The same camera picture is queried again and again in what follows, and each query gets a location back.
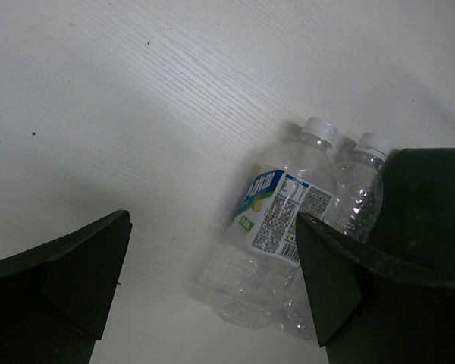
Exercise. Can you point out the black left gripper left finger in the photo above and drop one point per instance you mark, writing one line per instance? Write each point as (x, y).
(55, 298)

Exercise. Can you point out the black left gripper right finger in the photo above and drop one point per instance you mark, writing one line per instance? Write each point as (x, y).
(371, 307)

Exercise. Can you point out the dark green plastic bin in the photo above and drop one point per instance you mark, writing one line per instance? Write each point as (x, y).
(417, 219)

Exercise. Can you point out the clear bottle white blue label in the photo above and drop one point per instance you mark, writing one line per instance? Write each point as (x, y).
(256, 264)

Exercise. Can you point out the clear unlabelled plastic bottle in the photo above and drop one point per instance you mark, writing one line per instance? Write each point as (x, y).
(353, 213)

